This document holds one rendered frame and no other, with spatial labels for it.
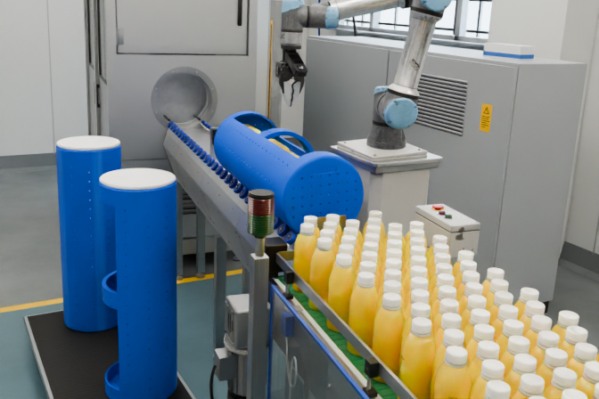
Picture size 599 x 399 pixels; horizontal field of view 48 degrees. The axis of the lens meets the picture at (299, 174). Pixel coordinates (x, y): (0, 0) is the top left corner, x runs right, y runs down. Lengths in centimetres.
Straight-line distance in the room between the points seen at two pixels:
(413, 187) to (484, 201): 122
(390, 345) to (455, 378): 24
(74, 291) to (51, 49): 393
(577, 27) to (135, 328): 333
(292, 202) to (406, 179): 58
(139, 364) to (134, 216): 59
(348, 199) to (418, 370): 91
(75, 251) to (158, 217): 82
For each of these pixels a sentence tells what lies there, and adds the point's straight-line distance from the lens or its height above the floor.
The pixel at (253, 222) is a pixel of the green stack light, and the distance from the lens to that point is 160.
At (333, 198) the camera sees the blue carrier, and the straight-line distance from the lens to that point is 218.
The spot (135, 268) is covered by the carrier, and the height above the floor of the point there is 73.
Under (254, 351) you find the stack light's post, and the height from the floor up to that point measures 85.
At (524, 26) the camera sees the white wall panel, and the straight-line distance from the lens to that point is 488.
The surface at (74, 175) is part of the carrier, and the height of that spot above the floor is 91.
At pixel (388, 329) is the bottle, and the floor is 103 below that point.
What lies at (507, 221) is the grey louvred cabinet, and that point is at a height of 62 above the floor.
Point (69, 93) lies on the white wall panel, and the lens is 701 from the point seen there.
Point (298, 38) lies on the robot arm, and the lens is 234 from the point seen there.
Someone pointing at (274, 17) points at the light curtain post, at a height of 162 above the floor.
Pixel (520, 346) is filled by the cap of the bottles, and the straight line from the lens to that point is 138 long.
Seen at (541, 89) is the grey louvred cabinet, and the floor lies 131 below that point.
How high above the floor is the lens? 170
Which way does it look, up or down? 14 degrees down
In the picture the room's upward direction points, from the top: 3 degrees clockwise
